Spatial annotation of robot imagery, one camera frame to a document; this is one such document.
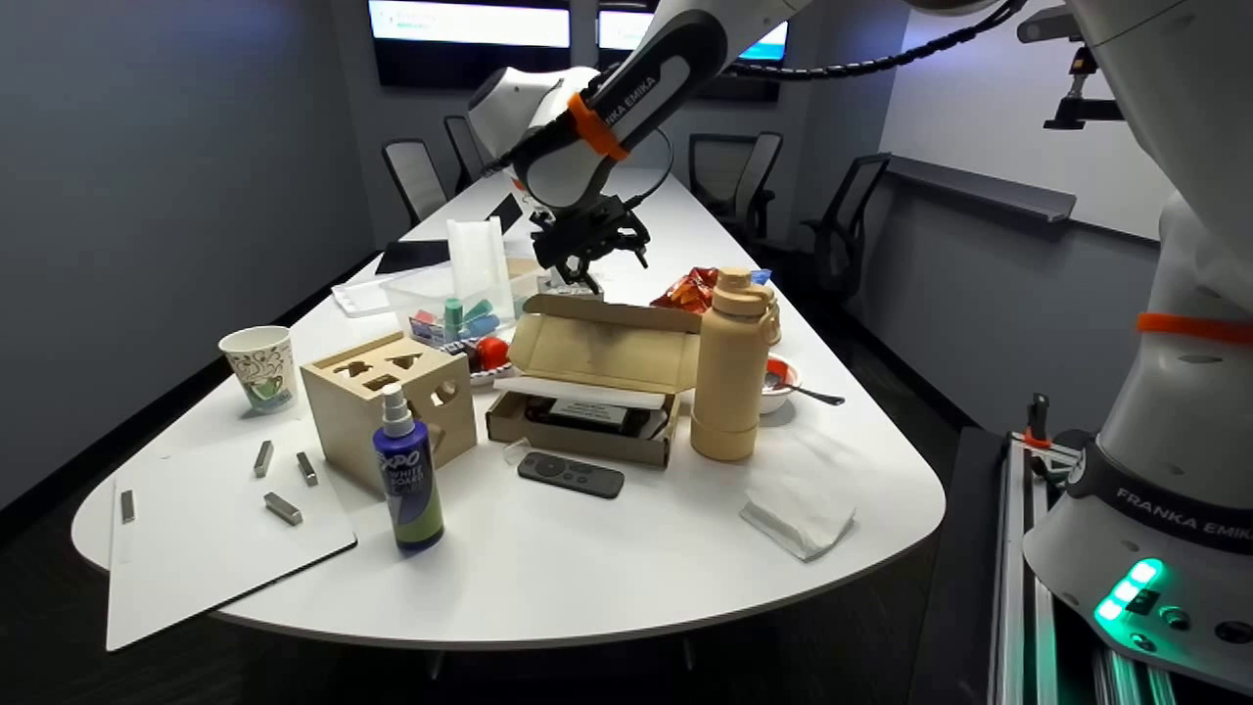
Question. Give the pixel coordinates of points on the metal spoon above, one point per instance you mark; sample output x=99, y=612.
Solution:
x=815, y=394

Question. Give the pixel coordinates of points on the white item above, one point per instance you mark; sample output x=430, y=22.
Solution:
x=582, y=394

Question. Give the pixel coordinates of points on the wooden shape sorter box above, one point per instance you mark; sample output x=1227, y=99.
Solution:
x=353, y=394

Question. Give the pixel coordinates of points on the paper cup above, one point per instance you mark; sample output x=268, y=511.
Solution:
x=259, y=362

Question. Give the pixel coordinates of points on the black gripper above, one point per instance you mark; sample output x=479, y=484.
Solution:
x=572, y=235

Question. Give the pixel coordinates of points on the beige water bottle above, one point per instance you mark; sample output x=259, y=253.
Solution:
x=728, y=371

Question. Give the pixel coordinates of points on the green spray bottle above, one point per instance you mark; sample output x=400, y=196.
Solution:
x=409, y=470

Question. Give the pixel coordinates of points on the red chip bag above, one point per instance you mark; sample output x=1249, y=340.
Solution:
x=689, y=290

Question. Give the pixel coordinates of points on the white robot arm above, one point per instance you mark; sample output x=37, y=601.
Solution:
x=1154, y=521

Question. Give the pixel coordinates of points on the white bowl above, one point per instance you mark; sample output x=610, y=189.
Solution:
x=774, y=396

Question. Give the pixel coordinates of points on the brown cardboard box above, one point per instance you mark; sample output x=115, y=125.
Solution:
x=614, y=347

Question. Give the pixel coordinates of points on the black phone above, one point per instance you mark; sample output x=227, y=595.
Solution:
x=572, y=477

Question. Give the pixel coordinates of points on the white folded cloth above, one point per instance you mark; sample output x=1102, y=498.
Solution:
x=795, y=511

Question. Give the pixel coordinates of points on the clear plastic container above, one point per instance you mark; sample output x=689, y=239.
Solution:
x=475, y=296

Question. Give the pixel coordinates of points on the white board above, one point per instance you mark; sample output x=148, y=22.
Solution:
x=205, y=525

